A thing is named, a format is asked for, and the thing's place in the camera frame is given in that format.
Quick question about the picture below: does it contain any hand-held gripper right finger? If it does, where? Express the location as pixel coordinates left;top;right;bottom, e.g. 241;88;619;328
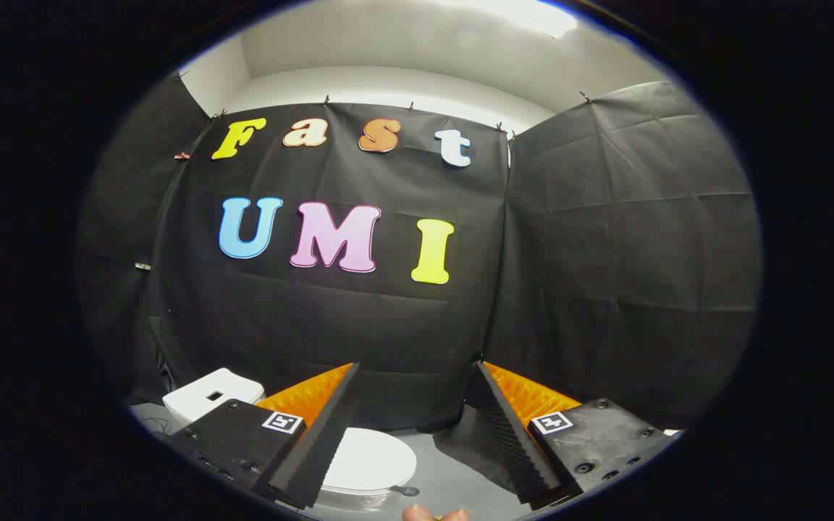
473;360;680;507

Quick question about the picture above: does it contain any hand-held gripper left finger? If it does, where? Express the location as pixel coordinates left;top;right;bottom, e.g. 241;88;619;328
167;362;361;511

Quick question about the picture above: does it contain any white toilet lid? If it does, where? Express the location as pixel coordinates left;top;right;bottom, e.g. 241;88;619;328
319;427;421;500

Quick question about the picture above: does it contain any white toilet tank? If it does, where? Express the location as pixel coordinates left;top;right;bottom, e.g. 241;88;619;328
162;368;266;428

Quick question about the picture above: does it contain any black backdrop cloth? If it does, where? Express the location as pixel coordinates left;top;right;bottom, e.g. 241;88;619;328
77;72;762;436

